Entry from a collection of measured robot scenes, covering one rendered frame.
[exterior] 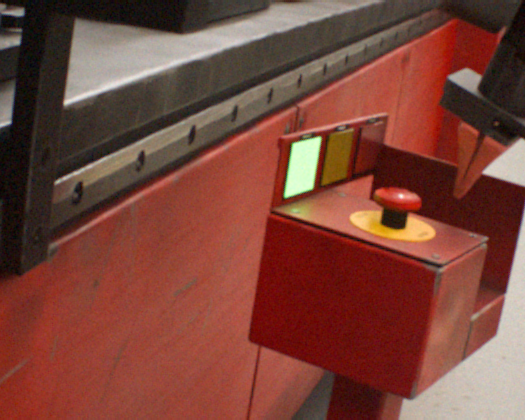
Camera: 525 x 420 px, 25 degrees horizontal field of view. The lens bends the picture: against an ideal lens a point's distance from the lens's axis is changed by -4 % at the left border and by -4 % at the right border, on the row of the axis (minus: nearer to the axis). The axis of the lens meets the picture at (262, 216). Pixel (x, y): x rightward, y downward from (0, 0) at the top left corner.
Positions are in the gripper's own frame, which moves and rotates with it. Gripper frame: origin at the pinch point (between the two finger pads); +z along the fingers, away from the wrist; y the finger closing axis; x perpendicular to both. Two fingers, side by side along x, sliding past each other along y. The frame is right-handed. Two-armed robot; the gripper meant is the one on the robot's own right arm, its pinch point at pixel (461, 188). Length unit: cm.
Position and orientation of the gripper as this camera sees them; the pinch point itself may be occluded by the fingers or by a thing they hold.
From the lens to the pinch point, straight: 107.6
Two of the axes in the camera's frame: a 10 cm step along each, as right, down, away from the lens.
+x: -4.5, 2.5, -8.6
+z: -3.8, 8.2, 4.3
